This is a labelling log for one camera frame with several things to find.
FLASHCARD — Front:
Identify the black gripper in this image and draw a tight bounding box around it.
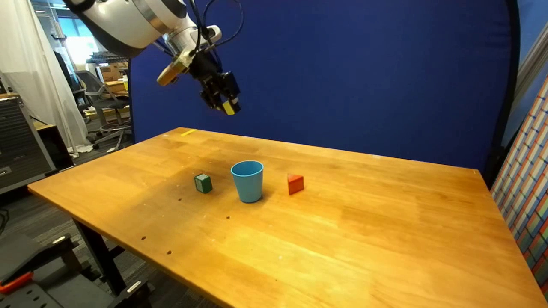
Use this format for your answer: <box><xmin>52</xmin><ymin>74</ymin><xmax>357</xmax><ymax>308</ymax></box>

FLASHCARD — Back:
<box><xmin>188</xmin><ymin>52</ymin><xmax>242</xmax><ymax>117</ymax></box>

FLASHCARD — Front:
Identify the green block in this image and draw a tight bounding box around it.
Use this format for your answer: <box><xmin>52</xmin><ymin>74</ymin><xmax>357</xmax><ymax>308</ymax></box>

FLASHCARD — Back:
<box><xmin>193</xmin><ymin>174</ymin><xmax>213</xmax><ymax>196</ymax></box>

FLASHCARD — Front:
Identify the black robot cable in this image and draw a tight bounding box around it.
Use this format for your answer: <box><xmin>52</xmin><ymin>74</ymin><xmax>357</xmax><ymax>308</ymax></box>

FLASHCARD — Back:
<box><xmin>183</xmin><ymin>0</ymin><xmax>246</xmax><ymax>57</ymax></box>

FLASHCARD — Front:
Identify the blue plastic cup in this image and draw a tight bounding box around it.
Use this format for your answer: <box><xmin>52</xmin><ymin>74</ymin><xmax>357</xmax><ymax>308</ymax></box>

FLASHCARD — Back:
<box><xmin>229</xmin><ymin>160</ymin><xmax>266</xmax><ymax>206</ymax></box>

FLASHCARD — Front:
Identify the white curtain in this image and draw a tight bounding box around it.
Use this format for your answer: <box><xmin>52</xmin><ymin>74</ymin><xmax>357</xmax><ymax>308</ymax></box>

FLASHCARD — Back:
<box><xmin>0</xmin><ymin>0</ymin><xmax>93</xmax><ymax>158</ymax></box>

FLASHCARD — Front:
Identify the black equipment case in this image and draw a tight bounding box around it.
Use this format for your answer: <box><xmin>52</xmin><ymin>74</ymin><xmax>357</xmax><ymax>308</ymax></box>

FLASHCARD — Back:
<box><xmin>0</xmin><ymin>93</ymin><xmax>58</xmax><ymax>196</ymax></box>

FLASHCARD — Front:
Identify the blue fabric backdrop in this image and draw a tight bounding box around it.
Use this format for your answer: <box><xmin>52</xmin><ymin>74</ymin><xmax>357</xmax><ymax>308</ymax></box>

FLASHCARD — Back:
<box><xmin>126</xmin><ymin>0</ymin><xmax>522</xmax><ymax>180</ymax></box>

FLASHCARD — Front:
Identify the black floor stand base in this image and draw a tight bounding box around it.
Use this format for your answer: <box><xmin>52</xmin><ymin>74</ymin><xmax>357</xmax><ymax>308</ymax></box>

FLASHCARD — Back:
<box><xmin>0</xmin><ymin>232</ymin><xmax>152</xmax><ymax>308</ymax></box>

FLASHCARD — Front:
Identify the red handled tool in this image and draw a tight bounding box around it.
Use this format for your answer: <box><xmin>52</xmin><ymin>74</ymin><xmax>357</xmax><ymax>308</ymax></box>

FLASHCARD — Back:
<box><xmin>0</xmin><ymin>271</ymin><xmax>35</xmax><ymax>297</ymax></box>

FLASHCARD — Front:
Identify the colourful checked panel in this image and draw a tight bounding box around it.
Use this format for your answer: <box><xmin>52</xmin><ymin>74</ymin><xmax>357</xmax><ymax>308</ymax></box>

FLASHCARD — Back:
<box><xmin>489</xmin><ymin>78</ymin><xmax>548</xmax><ymax>305</ymax></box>

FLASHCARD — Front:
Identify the red block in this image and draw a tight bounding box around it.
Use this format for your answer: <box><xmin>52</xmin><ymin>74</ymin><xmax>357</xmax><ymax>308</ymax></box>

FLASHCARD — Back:
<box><xmin>285</xmin><ymin>174</ymin><xmax>306</xmax><ymax>198</ymax></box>

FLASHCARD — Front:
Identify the black table leg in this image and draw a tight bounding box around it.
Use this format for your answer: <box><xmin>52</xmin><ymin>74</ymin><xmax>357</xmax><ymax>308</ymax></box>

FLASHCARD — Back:
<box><xmin>73</xmin><ymin>220</ymin><xmax>128</xmax><ymax>298</ymax></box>

